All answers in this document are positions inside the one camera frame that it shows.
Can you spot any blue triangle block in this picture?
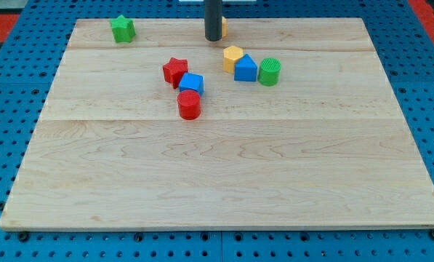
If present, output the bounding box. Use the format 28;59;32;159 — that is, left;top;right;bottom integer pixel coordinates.
233;54;257;82

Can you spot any green star block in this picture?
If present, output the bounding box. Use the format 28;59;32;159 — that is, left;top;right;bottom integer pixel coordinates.
110;15;136;43

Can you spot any red cylinder block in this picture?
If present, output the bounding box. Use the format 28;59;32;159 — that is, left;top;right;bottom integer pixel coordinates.
177;90;201;120

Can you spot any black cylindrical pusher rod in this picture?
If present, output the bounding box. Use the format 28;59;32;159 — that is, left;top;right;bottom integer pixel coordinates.
204;0;222;41

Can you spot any light wooden board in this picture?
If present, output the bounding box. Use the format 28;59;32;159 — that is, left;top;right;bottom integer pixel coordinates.
0;18;434;231

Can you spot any blue cube block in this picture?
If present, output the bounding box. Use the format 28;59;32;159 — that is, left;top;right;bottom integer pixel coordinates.
178;73;204;96

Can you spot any green cylinder block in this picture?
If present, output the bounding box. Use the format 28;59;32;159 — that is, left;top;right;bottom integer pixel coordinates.
258;57;281;87

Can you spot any yellow hexagon block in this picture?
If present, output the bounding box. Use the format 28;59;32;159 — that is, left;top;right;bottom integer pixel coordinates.
223;46;244;74

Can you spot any yellow block behind rod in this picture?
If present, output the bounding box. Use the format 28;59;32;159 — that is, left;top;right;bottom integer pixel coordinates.
222;16;228;38

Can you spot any red star block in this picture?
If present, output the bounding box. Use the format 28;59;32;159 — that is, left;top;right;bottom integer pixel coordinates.
162;57;188;89

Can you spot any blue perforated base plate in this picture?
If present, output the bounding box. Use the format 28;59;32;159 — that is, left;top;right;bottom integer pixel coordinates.
0;1;434;261

